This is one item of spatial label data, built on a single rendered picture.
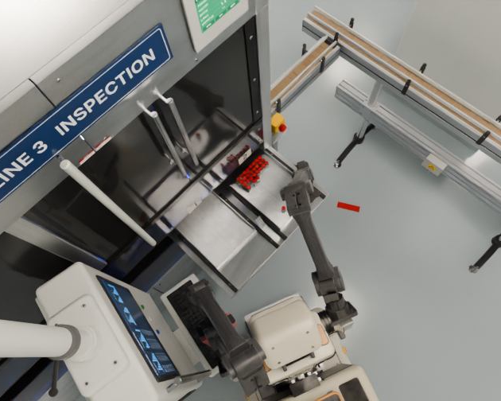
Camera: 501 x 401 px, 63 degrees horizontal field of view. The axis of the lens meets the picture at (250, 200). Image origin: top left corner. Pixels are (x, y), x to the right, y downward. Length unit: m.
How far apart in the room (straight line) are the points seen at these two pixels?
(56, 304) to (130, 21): 0.85
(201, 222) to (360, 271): 1.29
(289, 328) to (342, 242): 1.59
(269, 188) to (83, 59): 1.27
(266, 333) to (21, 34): 1.07
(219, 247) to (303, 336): 0.74
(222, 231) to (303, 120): 1.54
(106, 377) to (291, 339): 0.57
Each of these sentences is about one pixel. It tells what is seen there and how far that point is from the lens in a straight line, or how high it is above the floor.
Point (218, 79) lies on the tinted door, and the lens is 1.43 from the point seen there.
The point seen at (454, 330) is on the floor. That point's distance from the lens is 3.00.
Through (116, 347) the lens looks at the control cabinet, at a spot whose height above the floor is 1.58.
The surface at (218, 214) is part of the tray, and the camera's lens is 2.02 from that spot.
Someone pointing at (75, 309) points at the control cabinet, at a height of 1.58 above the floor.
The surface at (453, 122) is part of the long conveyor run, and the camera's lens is 2.37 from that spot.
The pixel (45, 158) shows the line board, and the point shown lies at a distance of 1.12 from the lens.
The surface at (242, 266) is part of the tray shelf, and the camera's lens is 1.94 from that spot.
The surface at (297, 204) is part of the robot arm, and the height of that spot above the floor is 1.51.
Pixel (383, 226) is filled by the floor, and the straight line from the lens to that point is 3.00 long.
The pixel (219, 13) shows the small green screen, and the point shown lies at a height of 1.93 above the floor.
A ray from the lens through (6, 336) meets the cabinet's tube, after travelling 0.93.
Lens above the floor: 2.78
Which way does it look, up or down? 69 degrees down
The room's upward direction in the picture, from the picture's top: 10 degrees counter-clockwise
